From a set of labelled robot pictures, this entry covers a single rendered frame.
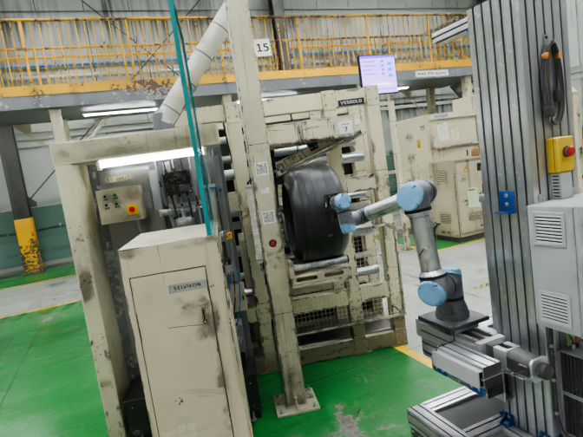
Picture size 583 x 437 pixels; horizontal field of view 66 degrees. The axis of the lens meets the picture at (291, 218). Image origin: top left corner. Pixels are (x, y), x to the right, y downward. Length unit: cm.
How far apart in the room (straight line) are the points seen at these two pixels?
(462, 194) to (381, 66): 224
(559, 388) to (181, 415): 155
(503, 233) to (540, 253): 22
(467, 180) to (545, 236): 541
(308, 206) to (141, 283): 103
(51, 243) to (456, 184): 881
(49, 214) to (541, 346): 1071
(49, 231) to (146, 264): 981
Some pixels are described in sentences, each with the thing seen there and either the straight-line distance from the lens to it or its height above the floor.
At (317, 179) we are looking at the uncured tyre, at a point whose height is 140.
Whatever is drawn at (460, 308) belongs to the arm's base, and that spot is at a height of 77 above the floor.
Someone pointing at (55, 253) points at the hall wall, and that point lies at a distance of 1173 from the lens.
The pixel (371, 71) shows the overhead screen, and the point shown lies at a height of 265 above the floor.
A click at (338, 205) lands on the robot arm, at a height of 129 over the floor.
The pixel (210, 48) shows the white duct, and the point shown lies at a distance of 305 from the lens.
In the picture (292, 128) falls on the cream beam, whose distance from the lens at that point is 298.
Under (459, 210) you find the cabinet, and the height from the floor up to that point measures 50.
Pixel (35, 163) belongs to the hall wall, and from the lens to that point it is 1177.
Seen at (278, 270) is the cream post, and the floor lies 89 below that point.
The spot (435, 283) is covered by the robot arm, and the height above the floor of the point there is 93.
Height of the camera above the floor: 150
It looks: 7 degrees down
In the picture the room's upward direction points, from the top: 8 degrees counter-clockwise
